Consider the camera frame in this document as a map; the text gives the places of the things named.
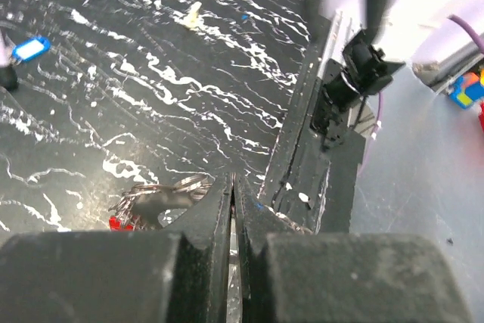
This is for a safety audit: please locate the blue tagged key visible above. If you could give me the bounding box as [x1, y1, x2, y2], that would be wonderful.
[10, 36, 51, 64]

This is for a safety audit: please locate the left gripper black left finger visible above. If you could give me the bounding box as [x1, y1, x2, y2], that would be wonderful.
[1, 175, 233, 322]

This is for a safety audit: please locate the red key tag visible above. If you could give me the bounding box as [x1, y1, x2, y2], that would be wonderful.
[108, 216, 134, 231]

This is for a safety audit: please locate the black base frame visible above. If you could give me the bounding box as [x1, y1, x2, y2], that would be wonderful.
[259, 11, 366, 234]

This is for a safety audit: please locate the silver keyring holder with keys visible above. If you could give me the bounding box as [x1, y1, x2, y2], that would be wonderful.
[109, 173, 314, 248]

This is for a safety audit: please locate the beige plastic peg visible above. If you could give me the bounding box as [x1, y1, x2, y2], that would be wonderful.
[182, 2, 202, 30]

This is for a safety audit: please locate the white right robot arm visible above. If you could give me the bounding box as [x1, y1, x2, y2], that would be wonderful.
[302, 0, 403, 150]

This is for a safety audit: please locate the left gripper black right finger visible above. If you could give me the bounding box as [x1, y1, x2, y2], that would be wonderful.
[233, 177, 473, 322]

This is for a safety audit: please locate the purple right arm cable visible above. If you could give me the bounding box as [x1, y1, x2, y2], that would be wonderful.
[357, 14, 484, 176]

